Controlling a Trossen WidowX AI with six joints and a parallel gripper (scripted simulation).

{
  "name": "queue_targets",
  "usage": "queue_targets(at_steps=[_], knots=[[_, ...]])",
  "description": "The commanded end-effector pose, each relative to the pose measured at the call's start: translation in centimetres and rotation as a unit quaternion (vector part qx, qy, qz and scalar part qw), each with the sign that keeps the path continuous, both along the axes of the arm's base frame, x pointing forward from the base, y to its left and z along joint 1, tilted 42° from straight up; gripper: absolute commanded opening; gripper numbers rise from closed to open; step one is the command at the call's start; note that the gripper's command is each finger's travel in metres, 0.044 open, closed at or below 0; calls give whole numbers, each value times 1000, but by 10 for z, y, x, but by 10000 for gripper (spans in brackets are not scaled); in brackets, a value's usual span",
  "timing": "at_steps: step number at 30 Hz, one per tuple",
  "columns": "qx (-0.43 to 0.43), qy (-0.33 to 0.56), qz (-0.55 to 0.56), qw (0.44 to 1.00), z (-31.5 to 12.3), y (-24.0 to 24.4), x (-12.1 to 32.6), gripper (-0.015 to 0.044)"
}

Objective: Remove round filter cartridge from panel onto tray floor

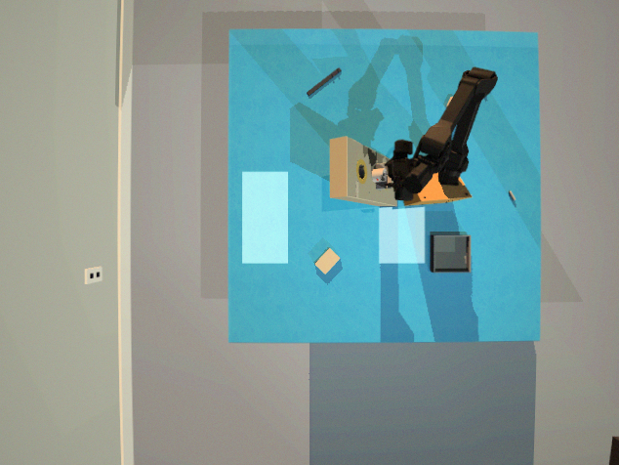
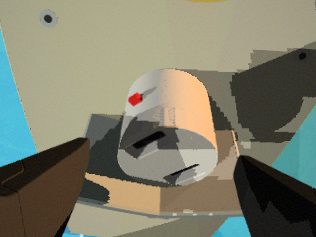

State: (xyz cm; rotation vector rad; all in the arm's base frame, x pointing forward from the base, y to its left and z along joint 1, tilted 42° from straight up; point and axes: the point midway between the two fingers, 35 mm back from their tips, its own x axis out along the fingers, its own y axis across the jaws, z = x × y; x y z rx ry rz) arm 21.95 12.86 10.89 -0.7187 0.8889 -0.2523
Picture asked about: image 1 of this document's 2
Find white cylinder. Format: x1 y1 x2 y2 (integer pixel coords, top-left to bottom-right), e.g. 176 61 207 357
372 168 388 183

